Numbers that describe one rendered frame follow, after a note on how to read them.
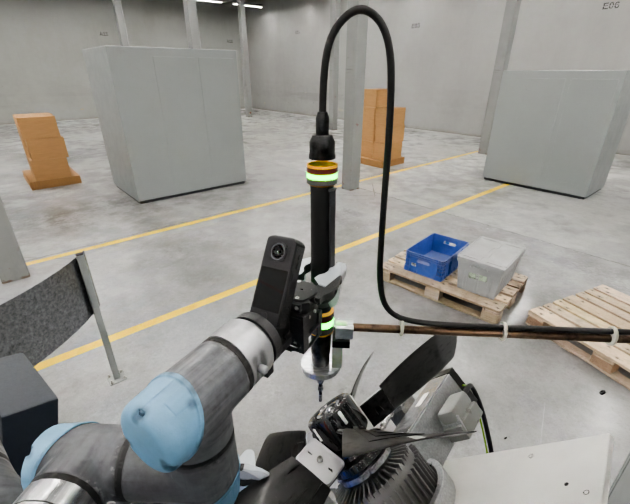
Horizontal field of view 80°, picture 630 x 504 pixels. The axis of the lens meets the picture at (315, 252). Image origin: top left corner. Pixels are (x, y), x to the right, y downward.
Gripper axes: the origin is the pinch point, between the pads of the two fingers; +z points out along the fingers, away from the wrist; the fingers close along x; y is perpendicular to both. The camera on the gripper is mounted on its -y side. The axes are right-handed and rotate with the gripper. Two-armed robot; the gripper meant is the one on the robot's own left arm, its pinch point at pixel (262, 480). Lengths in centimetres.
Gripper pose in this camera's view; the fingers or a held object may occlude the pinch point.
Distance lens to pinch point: 89.8
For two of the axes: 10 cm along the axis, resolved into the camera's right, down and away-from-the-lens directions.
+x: 0.0, 9.4, 3.4
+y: 0.4, -3.4, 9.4
